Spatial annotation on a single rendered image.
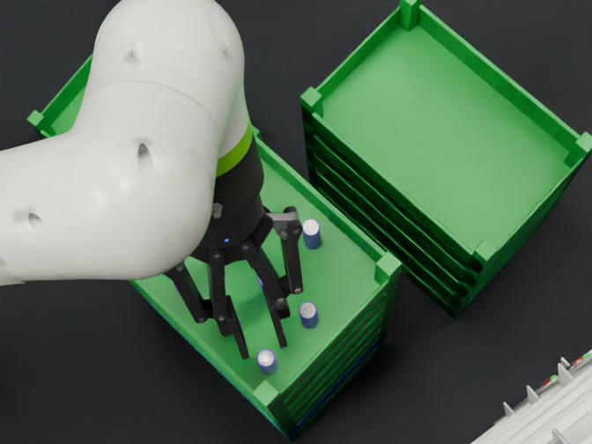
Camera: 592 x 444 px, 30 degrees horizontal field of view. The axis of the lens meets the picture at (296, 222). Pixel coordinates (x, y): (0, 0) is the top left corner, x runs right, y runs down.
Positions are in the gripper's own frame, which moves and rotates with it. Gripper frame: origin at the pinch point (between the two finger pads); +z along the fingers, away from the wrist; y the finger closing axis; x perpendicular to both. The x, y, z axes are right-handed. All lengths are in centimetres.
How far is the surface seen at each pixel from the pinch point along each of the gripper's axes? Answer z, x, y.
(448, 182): 17.9, -25.0, -27.4
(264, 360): 5.3, 1.0, 0.3
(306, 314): 4.0, -2.1, -5.0
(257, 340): 9.8, -4.8, 0.6
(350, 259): 7.4, -9.8, -11.5
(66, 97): 28, -73, 20
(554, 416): -21.6, 29.6, -18.0
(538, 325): 54, -24, -39
